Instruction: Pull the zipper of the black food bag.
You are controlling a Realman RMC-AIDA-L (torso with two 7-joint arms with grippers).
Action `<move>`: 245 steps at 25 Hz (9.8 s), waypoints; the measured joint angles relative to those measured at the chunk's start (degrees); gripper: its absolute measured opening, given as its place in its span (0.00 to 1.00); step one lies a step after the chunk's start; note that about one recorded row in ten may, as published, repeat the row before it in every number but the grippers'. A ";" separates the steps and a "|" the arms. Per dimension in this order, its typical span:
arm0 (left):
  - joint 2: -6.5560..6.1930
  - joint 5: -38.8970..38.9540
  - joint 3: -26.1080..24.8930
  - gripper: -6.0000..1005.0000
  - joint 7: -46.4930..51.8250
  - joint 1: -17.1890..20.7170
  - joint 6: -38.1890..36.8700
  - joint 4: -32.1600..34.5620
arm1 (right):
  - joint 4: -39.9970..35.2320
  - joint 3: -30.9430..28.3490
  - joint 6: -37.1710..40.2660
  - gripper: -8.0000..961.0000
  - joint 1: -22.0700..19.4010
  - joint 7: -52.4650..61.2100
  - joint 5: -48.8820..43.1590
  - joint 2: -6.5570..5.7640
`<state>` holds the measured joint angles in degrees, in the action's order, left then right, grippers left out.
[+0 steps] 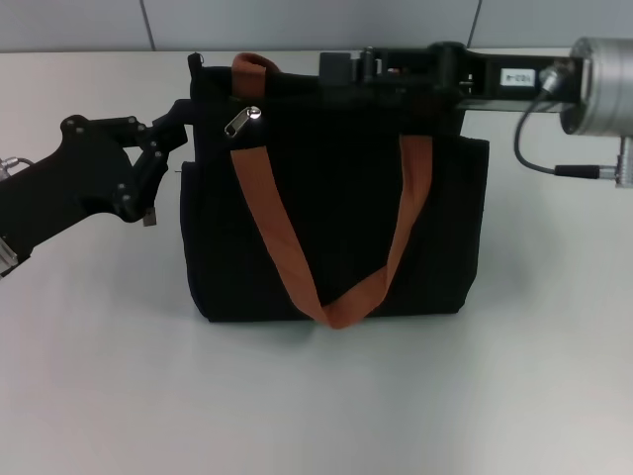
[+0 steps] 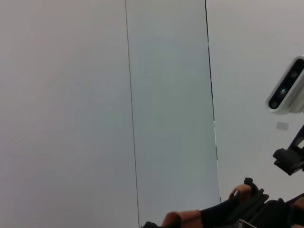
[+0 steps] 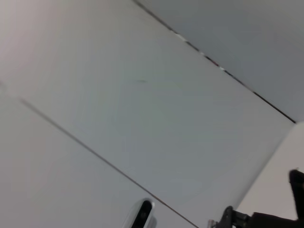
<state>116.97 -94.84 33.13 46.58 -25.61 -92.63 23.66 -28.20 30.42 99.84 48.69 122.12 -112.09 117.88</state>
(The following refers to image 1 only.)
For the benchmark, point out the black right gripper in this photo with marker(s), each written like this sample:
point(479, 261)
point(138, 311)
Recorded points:
point(479, 79)

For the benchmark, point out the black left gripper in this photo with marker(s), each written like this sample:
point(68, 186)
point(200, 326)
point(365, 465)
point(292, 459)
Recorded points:
point(64, 173)

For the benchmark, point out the silver zipper pull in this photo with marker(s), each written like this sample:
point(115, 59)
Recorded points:
point(242, 121)

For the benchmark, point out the white and silver right robot arm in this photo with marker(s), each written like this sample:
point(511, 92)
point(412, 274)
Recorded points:
point(598, 84)

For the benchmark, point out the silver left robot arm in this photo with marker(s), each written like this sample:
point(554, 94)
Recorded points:
point(7, 259)

